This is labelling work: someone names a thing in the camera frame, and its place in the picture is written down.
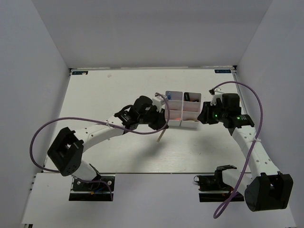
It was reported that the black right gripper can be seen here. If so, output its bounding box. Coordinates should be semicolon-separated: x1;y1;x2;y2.
197;100;228;124

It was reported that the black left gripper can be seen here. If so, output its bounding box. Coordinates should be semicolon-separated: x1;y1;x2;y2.
138;105;169;131

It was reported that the black pink highlighter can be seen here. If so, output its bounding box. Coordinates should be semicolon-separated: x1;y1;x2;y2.
184;92;192;102

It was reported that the yellow pen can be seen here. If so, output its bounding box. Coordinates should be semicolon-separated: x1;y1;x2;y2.
157;129;166;143

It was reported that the grey eraser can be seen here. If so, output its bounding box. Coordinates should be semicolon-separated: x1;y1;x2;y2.
184;117;197;122

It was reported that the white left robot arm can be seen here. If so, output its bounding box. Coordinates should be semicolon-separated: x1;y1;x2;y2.
47;93;168;190

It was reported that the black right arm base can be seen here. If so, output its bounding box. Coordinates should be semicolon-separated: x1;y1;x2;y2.
193;165;237;202

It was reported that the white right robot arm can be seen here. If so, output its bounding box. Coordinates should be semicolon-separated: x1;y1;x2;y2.
198;92;293;211

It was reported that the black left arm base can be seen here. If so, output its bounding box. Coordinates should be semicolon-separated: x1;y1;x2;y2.
69;179;112;201

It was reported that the white right organizer tray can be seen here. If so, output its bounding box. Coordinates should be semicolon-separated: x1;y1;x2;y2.
180;92;201;129

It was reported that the white organizer tray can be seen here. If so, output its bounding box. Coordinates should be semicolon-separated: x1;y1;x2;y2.
165;91;183;127
180;92;201;129

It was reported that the white left organizer tray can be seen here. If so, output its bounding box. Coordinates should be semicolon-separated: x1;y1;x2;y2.
165;91;183;127

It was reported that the right blue table label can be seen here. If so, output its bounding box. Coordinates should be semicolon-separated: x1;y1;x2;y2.
214;69;231;74

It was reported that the blue table label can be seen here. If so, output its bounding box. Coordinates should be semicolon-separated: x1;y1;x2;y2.
214;69;231;74
72;71;88;75

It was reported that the left blue table label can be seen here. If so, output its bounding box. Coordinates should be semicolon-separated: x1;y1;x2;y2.
72;71;88;75

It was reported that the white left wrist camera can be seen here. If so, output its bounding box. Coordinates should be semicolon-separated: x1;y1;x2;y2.
152;93;168;112

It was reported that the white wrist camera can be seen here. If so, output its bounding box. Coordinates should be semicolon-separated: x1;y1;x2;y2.
152;93;168;112
209;87;224;106

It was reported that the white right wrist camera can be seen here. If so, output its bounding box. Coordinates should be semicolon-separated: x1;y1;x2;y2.
209;87;224;106

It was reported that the aluminium table edge rail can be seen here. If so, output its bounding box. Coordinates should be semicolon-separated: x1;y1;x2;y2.
232;65;247;114

